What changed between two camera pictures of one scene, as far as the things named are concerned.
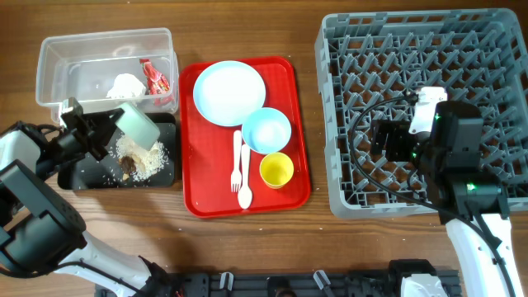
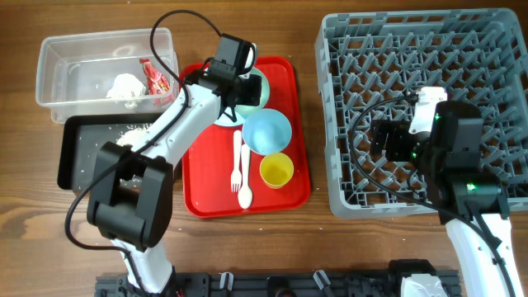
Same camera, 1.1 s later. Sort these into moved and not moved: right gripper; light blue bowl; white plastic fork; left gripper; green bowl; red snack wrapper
Moved: green bowl; left gripper
Not moved: white plastic fork; light blue bowl; right gripper; red snack wrapper
